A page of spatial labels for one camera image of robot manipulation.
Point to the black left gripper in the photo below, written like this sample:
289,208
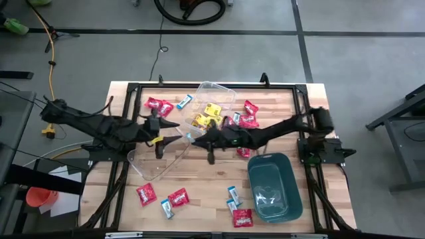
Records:
146,132

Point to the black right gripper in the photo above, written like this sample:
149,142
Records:
229,137

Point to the yellow Butterfinger candy pack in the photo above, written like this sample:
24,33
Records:
212,109
216,120
200,120

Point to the clear plastic bin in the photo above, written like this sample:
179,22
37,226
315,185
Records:
216,93
149,166

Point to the teal plastic bin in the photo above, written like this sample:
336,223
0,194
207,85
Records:
275,186

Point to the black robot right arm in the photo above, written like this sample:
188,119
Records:
282,127

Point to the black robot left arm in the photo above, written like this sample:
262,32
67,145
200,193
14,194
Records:
99,127

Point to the yellow tape strip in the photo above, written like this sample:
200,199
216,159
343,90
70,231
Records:
157,140

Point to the yellow plug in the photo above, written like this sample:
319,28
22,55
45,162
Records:
48,130

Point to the white paper sheet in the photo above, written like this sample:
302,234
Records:
66,202

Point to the black metal beam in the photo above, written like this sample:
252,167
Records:
43,179

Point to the black tripod stand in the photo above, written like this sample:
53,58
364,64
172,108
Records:
66,34

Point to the orange bucket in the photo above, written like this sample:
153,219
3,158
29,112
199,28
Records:
40,197

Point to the grey side table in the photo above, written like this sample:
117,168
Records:
15,126

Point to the black flat bar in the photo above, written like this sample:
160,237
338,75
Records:
16,75

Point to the person's foot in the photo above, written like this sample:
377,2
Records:
40,2
16,26

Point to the black metal table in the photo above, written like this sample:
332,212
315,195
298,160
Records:
408,149

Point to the black frame bracket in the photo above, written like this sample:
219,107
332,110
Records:
264,80
161,81

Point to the black aluminium table frame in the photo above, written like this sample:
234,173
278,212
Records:
252,86

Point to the silver metal bracket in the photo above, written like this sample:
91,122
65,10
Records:
123,235
308,236

